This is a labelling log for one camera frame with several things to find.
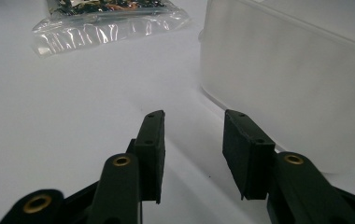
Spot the white translucent plastic container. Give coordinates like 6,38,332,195
198,0,355,175

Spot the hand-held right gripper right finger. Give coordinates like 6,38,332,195
221,108,355,224

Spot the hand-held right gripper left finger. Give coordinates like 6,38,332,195
86,109,166,224

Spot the clear plastic zip bag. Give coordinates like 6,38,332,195
31,0,192,58

